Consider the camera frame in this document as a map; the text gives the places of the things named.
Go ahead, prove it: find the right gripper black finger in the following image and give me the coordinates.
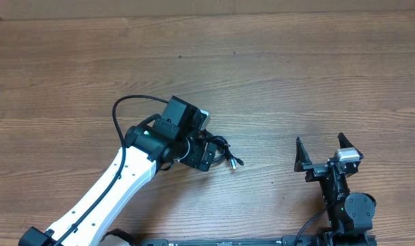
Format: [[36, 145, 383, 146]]
[[294, 137, 312, 172], [338, 133, 364, 159]]

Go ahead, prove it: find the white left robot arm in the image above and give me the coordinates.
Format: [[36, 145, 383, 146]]
[[18, 96, 214, 246]]

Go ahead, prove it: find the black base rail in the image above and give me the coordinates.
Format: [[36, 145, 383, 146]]
[[135, 235, 377, 246]]

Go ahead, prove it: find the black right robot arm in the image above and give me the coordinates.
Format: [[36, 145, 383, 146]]
[[293, 133, 377, 245]]

